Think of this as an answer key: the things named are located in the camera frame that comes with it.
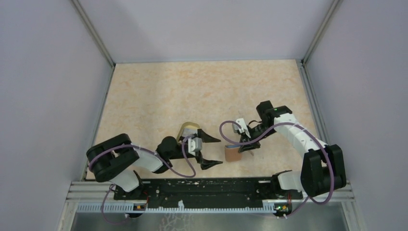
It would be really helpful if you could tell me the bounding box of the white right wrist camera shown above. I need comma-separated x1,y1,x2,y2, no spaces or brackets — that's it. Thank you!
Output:
232,118,251,138

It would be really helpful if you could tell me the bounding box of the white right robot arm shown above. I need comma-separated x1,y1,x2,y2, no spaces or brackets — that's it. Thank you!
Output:
232,101,346,198

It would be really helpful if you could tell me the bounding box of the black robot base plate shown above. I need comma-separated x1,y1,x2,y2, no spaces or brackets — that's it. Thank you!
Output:
114,177,303,209

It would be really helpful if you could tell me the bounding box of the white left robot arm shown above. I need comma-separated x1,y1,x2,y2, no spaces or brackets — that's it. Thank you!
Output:
86,128,222,199

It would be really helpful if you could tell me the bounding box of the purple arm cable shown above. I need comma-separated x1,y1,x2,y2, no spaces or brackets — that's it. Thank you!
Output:
89,134,198,225
219,120,335,219

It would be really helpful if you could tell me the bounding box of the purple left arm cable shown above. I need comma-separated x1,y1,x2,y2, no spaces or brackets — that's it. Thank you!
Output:
89,134,198,225

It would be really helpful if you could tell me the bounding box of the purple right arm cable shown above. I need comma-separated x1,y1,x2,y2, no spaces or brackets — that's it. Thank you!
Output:
219,120,335,219

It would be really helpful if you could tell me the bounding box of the beige oval tray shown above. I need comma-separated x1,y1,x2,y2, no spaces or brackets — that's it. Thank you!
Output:
176,121,201,142

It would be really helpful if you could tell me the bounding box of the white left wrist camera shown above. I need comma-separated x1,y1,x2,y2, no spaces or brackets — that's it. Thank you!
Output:
188,137,203,155

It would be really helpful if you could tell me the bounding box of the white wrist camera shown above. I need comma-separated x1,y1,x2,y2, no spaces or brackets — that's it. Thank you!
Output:
188,137,203,155
232,118,251,138

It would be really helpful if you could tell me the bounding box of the white slotted cable duct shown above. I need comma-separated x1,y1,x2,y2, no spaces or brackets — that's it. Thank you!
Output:
76,201,277,214

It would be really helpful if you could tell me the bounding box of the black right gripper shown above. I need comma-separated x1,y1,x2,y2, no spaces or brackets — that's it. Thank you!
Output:
237,122,277,152

